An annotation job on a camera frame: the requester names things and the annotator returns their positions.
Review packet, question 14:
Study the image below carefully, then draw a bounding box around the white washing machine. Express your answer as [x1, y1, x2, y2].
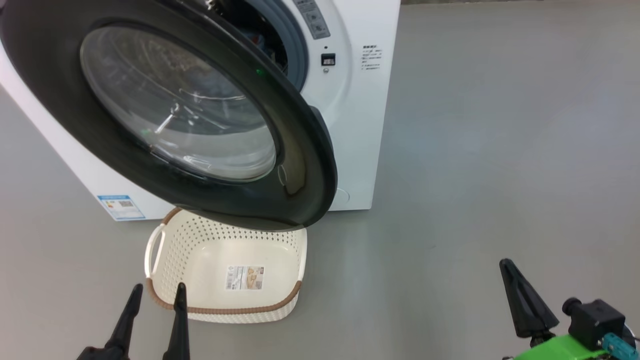
[0, 0, 402, 222]

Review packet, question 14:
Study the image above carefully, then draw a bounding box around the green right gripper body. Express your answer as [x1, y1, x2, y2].
[510, 330, 640, 360]

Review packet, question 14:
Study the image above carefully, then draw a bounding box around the grey warning label sticker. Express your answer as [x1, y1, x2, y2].
[292, 0, 331, 40]

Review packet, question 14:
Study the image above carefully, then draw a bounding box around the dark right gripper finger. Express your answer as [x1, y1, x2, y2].
[499, 258, 538, 338]
[507, 260, 560, 332]

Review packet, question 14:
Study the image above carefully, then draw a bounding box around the round white filter cover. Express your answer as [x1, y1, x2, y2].
[330, 187, 351, 210]

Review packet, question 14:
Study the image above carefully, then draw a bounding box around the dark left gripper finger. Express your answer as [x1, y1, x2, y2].
[162, 282, 191, 360]
[104, 283, 144, 351]

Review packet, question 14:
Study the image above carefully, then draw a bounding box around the grey rubber door gasket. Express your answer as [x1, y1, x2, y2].
[245, 0, 309, 93]

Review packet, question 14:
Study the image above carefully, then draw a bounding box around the printed basket label sticker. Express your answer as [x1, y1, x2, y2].
[225, 265, 265, 291]

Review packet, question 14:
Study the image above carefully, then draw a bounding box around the teal right camera connector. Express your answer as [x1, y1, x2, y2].
[601, 331, 639, 357]

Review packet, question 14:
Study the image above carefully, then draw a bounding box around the cream perforated laundry basket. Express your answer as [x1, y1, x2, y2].
[144, 207, 308, 324]

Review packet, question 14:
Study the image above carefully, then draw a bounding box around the blue white energy label sticker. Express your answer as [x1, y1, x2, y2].
[97, 194, 146, 221]

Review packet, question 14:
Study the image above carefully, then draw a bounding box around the black glass washing machine door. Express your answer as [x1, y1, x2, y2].
[0, 0, 338, 232]

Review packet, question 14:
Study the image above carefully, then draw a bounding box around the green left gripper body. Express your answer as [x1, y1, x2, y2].
[75, 345, 131, 360]

